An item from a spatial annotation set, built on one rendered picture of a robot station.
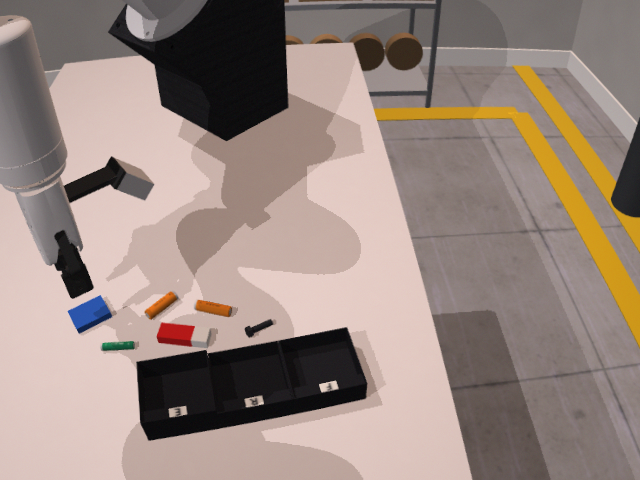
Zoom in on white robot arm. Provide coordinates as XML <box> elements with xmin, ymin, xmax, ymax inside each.
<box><xmin>0</xmin><ymin>0</ymin><xmax>207</xmax><ymax>203</ymax></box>

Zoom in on blue block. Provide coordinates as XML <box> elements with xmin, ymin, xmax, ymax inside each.
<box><xmin>68</xmin><ymin>295</ymin><xmax>112</xmax><ymax>334</ymax></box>

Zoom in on orange aa battery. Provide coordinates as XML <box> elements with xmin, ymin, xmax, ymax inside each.
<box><xmin>145</xmin><ymin>290</ymin><xmax>178</xmax><ymax>320</ymax></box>
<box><xmin>194</xmin><ymin>299</ymin><xmax>232</xmax><ymax>317</ymax></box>

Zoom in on black bolt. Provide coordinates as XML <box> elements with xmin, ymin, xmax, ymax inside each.
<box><xmin>245</xmin><ymin>319</ymin><xmax>273</xmax><ymax>338</ymax></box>

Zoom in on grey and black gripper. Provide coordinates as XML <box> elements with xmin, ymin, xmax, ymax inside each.
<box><xmin>2</xmin><ymin>161</ymin><xmax>94</xmax><ymax>299</ymax></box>

